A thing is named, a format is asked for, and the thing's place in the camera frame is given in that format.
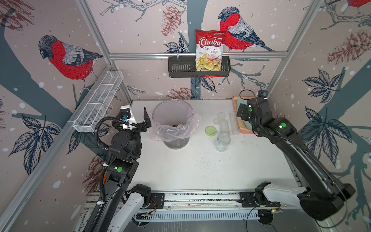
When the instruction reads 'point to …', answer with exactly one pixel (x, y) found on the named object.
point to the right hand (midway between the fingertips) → (247, 107)
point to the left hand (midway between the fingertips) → (134, 107)
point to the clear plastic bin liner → (169, 133)
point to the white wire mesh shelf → (99, 97)
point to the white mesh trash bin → (173, 112)
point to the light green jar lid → (210, 131)
